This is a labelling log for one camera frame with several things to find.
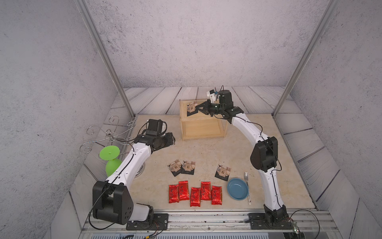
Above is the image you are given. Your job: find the green plastic goblet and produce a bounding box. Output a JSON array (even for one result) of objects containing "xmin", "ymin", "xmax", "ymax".
[{"xmin": 99, "ymin": 145, "xmax": 122, "ymax": 177}]

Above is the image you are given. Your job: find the right aluminium corner post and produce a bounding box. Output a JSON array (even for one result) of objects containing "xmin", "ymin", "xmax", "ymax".
[{"xmin": 272, "ymin": 0, "xmax": 340, "ymax": 119}]

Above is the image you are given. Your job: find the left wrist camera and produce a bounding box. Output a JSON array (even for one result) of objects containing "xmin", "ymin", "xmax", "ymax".
[{"xmin": 145, "ymin": 119, "xmax": 167, "ymax": 136}]

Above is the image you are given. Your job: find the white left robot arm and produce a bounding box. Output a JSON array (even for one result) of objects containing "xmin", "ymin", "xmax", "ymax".
[{"xmin": 92, "ymin": 132, "xmax": 175, "ymax": 225}]

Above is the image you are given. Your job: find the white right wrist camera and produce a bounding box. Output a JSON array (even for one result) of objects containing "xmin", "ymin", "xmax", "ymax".
[{"xmin": 207, "ymin": 89, "xmax": 218, "ymax": 103}]

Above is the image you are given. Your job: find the left aluminium corner post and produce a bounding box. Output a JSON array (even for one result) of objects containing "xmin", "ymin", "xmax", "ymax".
[{"xmin": 74, "ymin": 0, "xmax": 135, "ymax": 118}]

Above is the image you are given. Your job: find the light wooden two-tier shelf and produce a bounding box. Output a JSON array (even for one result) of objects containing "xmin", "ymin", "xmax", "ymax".
[{"xmin": 180, "ymin": 99, "xmax": 228, "ymax": 140}]

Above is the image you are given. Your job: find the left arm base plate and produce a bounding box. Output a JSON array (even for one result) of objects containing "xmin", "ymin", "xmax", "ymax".
[{"xmin": 126, "ymin": 213, "xmax": 169, "ymax": 232}]

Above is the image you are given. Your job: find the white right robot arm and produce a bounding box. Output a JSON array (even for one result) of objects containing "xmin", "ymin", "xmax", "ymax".
[{"xmin": 195, "ymin": 100, "xmax": 288, "ymax": 226}]

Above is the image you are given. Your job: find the silver wire cup rack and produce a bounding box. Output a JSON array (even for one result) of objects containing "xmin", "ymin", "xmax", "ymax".
[{"xmin": 79, "ymin": 115, "xmax": 146, "ymax": 179}]

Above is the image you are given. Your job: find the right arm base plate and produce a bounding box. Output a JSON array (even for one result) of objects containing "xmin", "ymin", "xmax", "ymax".
[{"xmin": 248, "ymin": 213, "xmax": 293, "ymax": 231}]

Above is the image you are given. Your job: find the aluminium corner post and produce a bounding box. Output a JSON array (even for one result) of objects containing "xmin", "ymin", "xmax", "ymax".
[
  {"xmin": 74, "ymin": 0, "xmax": 135, "ymax": 118},
  {"xmin": 272, "ymin": 0, "xmax": 340, "ymax": 119}
]

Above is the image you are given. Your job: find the brown tea bag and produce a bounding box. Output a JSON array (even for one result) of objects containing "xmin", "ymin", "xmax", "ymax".
[
  {"xmin": 187, "ymin": 101, "xmax": 198, "ymax": 117},
  {"xmin": 168, "ymin": 159, "xmax": 182, "ymax": 177},
  {"xmin": 181, "ymin": 161, "xmax": 196, "ymax": 175},
  {"xmin": 215, "ymin": 164, "xmax": 231, "ymax": 181}
]

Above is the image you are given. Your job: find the red tea bag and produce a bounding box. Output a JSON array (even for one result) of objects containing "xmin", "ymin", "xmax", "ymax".
[
  {"xmin": 211, "ymin": 186, "xmax": 222, "ymax": 205},
  {"xmin": 169, "ymin": 184, "xmax": 180, "ymax": 203},
  {"xmin": 178, "ymin": 181, "xmax": 190, "ymax": 201},
  {"xmin": 201, "ymin": 182, "xmax": 212, "ymax": 201},
  {"xmin": 190, "ymin": 187, "xmax": 202, "ymax": 207}
]

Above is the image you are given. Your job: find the blue round plate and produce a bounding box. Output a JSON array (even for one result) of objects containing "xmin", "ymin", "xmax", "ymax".
[{"xmin": 227, "ymin": 178, "xmax": 248, "ymax": 201}]

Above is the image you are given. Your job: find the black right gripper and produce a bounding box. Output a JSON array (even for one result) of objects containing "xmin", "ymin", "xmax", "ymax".
[{"xmin": 195, "ymin": 100, "xmax": 225, "ymax": 117}]

